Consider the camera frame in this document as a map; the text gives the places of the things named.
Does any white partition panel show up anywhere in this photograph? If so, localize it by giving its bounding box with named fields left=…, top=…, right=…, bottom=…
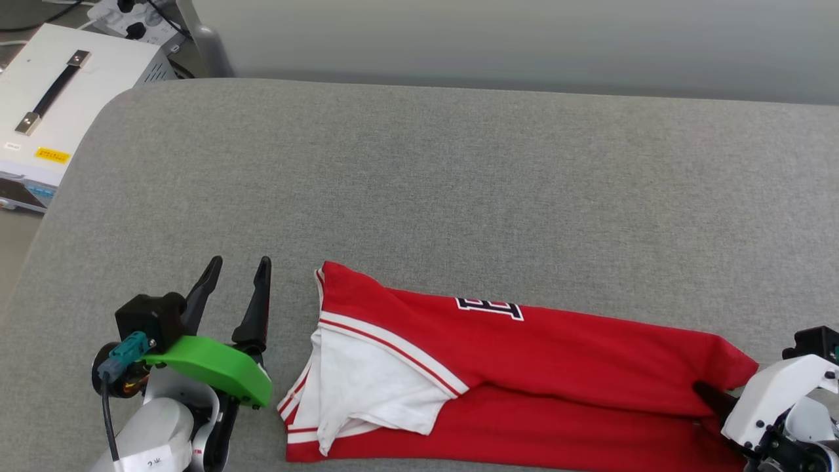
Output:
left=190, top=0, right=839, bottom=107

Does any red white basketball jersey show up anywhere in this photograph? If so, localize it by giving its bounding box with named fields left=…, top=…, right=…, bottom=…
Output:
left=276, top=260, right=761, bottom=472

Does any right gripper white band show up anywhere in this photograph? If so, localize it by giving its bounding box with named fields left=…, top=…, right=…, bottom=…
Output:
left=693, top=353, right=839, bottom=450

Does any black strap handle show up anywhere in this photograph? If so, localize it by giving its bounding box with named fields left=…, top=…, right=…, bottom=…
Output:
left=14, top=49, right=93, bottom=136

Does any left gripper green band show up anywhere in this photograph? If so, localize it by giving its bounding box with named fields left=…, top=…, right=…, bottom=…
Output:
left=92, top=256, right=273, bottom=409

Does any grey partition post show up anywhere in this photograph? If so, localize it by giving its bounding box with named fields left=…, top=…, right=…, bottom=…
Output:
left=174, top=0, right=235, bottom=79

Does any white power strip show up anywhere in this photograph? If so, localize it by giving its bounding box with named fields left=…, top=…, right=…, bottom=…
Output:
left=87, top=0, right=189, bottom=54

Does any white equipment box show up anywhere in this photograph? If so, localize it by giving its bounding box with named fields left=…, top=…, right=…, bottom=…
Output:
left=0, top=24, right=179, bottom=214

